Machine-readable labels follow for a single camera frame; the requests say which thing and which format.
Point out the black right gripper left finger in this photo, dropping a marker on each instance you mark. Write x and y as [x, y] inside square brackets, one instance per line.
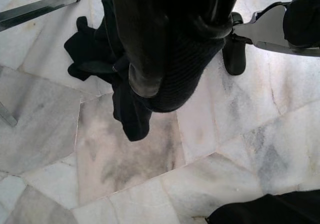
[142, 46]

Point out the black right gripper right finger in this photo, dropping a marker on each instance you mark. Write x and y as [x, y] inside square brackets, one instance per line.
[207, 6]

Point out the navy blue polo shirt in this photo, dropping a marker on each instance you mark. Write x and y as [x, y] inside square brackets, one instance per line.
[130, 119]

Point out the black robot left foot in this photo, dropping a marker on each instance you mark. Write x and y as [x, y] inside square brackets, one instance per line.
[302, 19]

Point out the silver metal clothes rack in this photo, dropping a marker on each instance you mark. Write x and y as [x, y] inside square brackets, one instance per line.
[37, 10]

